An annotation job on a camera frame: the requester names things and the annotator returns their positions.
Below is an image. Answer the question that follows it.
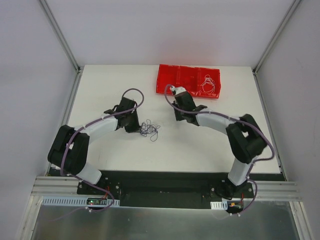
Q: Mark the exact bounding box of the purple cable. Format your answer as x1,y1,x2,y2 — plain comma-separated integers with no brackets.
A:
139,119,161,143

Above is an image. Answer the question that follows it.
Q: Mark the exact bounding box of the white cable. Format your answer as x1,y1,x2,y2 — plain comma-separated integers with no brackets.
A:
201,74,217,95

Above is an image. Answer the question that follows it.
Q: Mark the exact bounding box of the clear cable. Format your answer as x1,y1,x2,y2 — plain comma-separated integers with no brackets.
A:
201,78,216,94

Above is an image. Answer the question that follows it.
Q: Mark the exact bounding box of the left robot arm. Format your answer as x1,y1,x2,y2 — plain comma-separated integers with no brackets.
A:
47,96,140,195

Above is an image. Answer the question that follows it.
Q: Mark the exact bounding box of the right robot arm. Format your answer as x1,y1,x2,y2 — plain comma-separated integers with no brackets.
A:
171,87,268,198

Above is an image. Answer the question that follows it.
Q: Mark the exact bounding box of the red three-compartment bin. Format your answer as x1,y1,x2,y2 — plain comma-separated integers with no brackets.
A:
156,64,221,99

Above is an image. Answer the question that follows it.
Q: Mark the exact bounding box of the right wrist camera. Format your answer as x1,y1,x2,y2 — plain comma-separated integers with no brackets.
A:
169,85,187,96

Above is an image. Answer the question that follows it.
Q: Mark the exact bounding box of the left aluminium frame post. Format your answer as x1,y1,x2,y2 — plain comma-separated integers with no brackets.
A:
37,0,85,73

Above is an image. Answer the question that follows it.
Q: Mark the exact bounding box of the aluminium frame post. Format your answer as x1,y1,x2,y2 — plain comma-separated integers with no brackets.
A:
37,0,85,73
252,0,303,75

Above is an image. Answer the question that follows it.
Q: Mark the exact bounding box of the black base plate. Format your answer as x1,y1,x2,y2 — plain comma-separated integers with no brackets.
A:
76,169,260,208

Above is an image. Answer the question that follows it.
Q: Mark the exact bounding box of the right white cable duct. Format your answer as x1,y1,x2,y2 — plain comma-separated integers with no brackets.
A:
210,201,228,211

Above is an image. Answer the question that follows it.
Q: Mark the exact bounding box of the white cable duct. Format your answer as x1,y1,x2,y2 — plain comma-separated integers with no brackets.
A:
42,196,120,208
210,201,228,211

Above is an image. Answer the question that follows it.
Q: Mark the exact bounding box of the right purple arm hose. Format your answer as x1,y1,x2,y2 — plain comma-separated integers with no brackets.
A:
164,84,276,221

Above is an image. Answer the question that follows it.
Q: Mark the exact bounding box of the left white cable duct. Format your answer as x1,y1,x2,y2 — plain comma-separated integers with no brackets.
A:
42,196,120,208

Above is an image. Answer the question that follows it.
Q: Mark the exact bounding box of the right aluminium frame post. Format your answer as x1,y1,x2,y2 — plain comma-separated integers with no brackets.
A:
252,0,303,75

